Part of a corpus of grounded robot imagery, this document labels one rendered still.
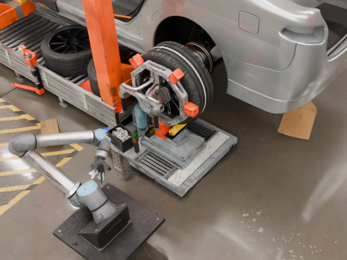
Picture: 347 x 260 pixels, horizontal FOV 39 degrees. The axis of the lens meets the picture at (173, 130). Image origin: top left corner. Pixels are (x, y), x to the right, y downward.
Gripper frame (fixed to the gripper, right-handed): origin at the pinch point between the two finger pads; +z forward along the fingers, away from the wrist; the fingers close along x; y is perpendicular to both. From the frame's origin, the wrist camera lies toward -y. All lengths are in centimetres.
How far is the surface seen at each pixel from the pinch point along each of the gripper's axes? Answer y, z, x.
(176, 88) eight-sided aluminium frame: -57, -75, 11
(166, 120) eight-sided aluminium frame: -36, -61, -23
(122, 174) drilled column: 10, -19, -49
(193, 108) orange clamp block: -67, -65, -3
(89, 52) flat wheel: 82, -140, -50
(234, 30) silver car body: -96, -120, 16
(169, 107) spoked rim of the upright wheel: -35, -74, -25
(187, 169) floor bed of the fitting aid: -40, -34, -73
